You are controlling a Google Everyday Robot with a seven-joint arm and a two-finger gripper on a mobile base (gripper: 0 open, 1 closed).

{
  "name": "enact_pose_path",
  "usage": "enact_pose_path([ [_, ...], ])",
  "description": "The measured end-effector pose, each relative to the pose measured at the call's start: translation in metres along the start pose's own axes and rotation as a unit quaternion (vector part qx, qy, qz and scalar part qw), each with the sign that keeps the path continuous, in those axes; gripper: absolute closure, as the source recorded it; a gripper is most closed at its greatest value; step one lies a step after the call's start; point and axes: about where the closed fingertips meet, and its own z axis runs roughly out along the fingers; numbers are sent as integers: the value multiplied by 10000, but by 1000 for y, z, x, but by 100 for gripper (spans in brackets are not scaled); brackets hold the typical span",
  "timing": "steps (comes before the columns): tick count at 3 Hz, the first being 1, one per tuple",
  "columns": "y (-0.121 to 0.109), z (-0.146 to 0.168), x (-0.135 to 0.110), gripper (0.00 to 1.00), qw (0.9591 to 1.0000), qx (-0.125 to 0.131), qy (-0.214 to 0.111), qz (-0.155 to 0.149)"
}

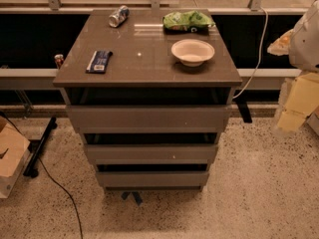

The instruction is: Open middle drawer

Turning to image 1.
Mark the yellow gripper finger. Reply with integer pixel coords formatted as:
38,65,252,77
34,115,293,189
277,73,319,132
267,30,293,56

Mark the grey drawer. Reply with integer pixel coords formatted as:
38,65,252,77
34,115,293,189
85,144,217,164
96,171,209,188
67,106,230,133

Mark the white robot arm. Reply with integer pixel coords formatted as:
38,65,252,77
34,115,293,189
267,0,319,132

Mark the grey drawer cabinet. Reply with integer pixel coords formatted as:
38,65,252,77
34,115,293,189
53,10,241,191

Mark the grey top drawer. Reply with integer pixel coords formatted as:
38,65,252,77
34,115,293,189
67,106,230,133

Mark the grey bottom drawer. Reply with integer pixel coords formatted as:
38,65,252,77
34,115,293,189
96,171,209,188

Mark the cardboard box right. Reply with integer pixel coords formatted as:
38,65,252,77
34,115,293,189
307,107,319,135

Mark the cardboard box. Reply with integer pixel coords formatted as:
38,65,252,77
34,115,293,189
307,107,319,135
0,118,30,198

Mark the white paper bowl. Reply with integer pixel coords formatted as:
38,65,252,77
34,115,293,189
171,39,215,67

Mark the green chip bag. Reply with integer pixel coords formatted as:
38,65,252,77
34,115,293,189
162,10,215,32

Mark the silver blue soda can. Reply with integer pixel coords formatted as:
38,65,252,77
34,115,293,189
109,5,130,28

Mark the red soda can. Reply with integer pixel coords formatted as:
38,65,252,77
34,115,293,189
54,54,64,69

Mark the metal window railing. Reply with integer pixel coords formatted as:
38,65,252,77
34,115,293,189
0,0,319,92

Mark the black metal stand leg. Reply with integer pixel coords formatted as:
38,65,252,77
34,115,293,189
23,118,57,178

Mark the cardboard box left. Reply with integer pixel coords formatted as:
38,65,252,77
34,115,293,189
0,118,30,198

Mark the white cable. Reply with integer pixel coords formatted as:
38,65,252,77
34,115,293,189
232,7,269,101

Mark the black floor cable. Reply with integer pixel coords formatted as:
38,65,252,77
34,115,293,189
0,112,84,239

